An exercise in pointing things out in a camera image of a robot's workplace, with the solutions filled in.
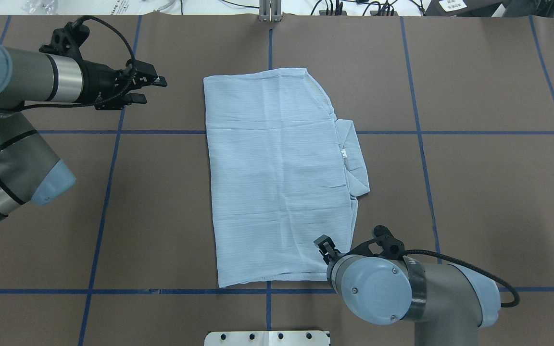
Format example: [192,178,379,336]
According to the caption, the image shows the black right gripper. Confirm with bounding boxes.
[314,235,342,265]

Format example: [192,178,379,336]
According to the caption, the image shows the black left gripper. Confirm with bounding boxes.
[83,61,168,111]

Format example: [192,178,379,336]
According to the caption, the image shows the light blue button shirt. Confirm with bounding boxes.
[203,68,371,288]

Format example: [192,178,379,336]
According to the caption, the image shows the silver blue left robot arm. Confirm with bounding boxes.
[0,34,167,221]

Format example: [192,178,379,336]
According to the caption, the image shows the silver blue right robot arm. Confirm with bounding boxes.
[314,232,521,346]

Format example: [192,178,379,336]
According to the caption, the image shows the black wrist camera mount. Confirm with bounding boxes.
[350,225,406,260]

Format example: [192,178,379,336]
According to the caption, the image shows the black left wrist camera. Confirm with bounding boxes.
[38,22,90,62]

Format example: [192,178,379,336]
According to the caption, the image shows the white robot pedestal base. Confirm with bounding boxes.
[204,330,331,346]

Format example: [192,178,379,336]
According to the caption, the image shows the aluminium frame post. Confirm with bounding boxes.
[259,0,283,23]

